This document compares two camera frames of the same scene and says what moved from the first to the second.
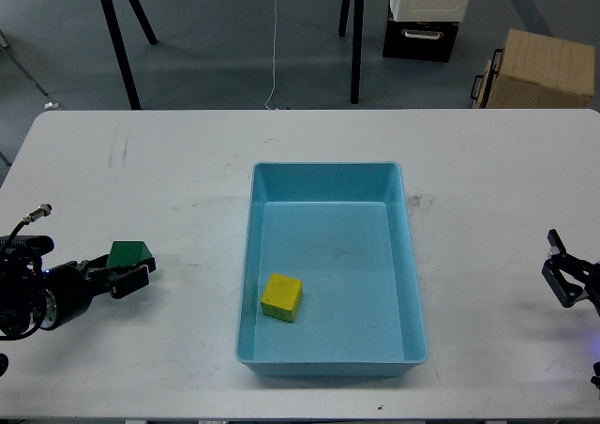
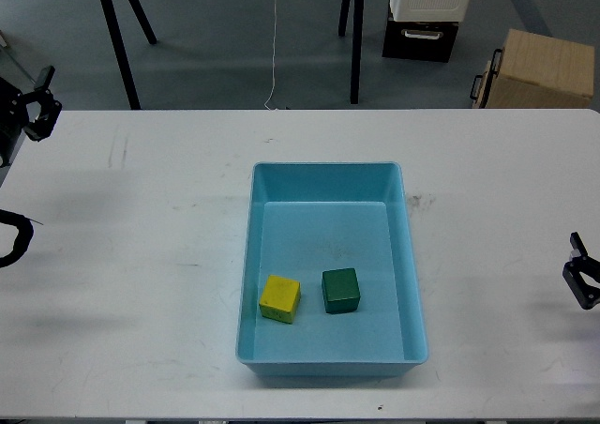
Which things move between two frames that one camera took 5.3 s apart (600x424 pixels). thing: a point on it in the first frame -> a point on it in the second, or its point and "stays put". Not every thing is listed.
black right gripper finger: (566, 293) -> (587, 295)
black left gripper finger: (127, 282) -> (42, 127)
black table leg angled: (138, 6) stays put
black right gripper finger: (555, 240) -> (577, 244)
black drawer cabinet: (419, 40) stays put
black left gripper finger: (99, 262) -> (48, 80)
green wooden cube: (127, 252) -> (340, 290)
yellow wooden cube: (282, 297) stays put
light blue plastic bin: (342, 230) stays put
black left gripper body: (73, 286) -> (13, 120)
